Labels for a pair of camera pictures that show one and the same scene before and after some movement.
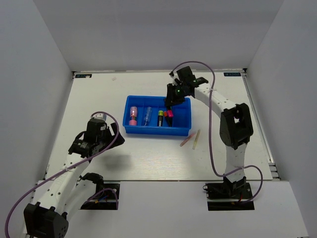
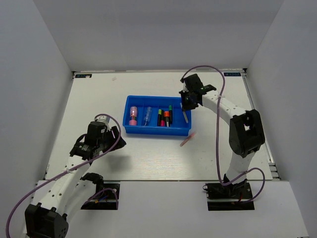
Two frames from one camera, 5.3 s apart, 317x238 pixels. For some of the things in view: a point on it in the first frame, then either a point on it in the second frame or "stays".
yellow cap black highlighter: x=160 y=113 stays
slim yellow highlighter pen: x=196 y=139 to x=185 y=117
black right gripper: x=171 y=99 to x=185 y=106
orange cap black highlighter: x=166 y=117 stays
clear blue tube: x=149 y=113 stays
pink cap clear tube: x=133 y=116 stays
